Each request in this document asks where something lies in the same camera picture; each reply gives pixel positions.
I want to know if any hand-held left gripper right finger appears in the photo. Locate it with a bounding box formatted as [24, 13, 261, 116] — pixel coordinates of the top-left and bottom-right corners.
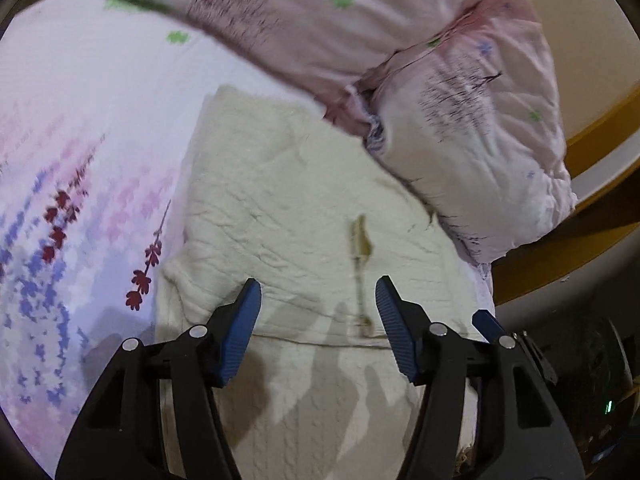
[375, 275, 587, 480]

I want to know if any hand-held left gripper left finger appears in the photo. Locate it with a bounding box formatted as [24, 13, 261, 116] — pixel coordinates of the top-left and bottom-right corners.
[55, 278, 263, 480]

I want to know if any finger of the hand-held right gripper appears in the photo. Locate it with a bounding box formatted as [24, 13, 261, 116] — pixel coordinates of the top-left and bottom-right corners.
[472, 309, 559, 387]

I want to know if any cream knitted sweater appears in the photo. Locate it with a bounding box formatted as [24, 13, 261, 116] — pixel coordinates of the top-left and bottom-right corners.
[152, 84, 482, 480]

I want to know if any pink floral quilt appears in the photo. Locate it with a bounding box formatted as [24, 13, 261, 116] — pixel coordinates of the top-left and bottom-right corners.
[80, 0, 579, 267]

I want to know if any floral printed bed sheet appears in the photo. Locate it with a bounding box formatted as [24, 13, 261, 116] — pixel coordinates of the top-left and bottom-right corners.
[0, 0, 496, 480]

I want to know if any yellow wooden bed frame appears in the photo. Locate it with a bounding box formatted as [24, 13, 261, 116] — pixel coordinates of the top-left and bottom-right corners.
[492, 95, 640, 307]

